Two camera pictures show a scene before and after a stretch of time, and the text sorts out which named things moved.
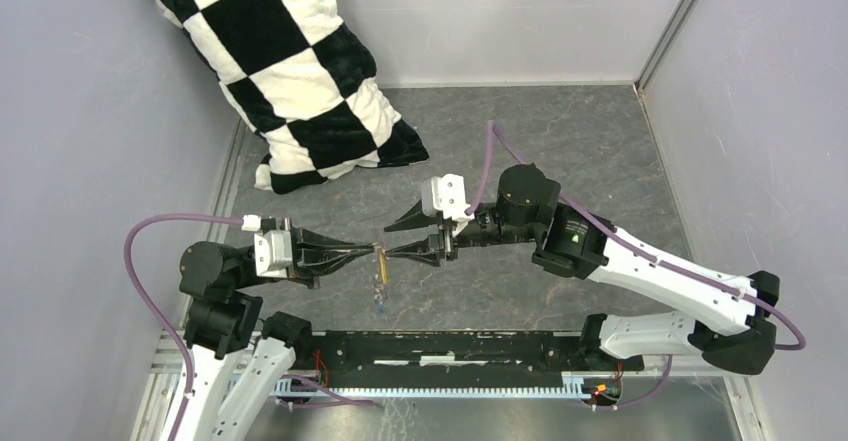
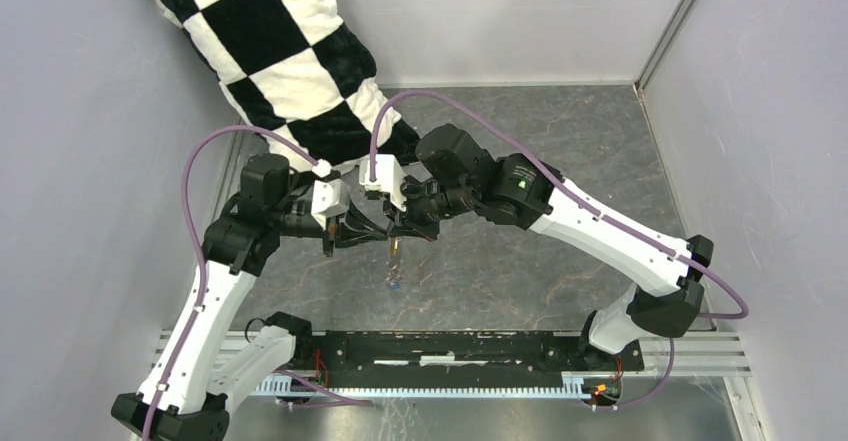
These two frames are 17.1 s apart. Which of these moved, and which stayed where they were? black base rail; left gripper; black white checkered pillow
Moved: left gripper
Stayed: black base rail; black white checkered pillow
